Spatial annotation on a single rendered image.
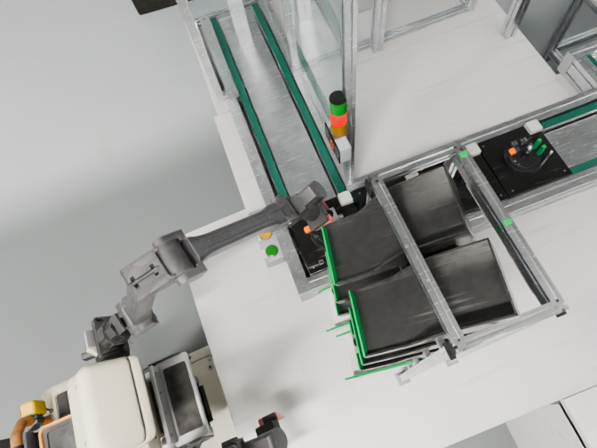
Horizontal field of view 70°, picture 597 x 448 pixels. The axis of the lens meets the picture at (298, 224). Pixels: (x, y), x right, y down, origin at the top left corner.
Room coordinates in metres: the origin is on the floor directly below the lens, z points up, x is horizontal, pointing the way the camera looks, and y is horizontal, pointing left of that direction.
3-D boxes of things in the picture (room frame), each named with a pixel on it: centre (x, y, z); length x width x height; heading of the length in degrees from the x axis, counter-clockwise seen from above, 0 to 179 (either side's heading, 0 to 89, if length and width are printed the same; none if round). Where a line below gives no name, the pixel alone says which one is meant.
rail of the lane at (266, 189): (0.82, 0.08, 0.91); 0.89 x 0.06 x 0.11; 6
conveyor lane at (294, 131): (0.86, -0.09, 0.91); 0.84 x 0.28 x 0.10; 6
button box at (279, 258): (0.62, 0.12, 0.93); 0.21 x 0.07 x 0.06; 6
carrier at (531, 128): (0.64, -0.84, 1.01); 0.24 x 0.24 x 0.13; 6
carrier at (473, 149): (0.62, -0.60, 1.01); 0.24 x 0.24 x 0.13; 6
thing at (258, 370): (0.36, 0.07, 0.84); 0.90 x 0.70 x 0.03; 9
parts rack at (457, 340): (0.22, -0.26, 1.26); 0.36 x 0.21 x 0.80; 6
